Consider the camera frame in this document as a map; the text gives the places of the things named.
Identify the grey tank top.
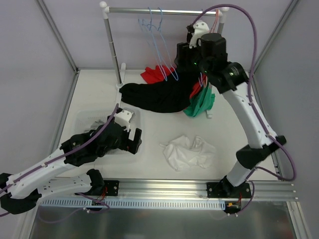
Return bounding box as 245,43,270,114
84,119,109,133

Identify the light blue wire hanger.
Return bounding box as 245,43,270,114
138,7,167,81

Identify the white tank top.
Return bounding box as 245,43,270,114
160,135,216,172

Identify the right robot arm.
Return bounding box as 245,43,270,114
174,33,287,198

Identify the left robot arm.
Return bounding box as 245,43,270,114
0,121,142,215

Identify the red tank top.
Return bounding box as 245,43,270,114
189,75,208,99

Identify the green tank top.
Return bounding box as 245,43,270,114
183,86,215,118

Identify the black garment on table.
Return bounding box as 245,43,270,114
120,72,199,113

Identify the white plastic perforated basket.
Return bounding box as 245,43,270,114
71,107,145,165

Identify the red garment on table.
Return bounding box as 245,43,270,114
141,65,175,84

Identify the white clothes rack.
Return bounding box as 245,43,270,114
99,0,230,119

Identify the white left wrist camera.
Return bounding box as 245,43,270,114
114,108,135,132

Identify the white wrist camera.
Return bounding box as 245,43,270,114
186,20,210,49
114,108,135,132

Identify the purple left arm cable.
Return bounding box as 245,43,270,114
0,103,119,222

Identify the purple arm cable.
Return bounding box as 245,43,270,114
194,3,296,220
0,103,119,222

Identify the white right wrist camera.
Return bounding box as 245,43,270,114
186,20,210,49

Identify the pink wire hanger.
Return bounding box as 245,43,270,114
210,9,223,33

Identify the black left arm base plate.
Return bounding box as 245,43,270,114
102,180,120,197

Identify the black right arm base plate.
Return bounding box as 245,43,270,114
206,181,252,199

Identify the white slotted cable duct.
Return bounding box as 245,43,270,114
41,197,226,211

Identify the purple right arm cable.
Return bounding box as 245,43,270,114
194,3,296,220

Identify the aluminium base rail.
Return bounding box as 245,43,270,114
105,179,299,202

